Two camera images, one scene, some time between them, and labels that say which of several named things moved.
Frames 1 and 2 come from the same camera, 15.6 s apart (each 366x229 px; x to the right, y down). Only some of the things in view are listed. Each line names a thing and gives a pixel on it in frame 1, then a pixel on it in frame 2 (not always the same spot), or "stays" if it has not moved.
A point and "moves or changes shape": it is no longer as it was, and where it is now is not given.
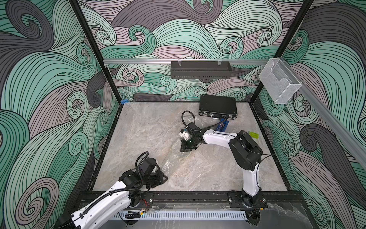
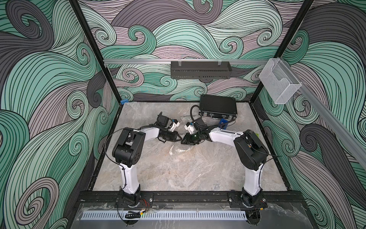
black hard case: [218, 107] stays
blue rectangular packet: [222, 125] stays
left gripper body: [153, 179] -> [168, 136]
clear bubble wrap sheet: [174, 157] moves or changes shape
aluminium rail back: [186, 60] stays
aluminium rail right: [351, 140] stays
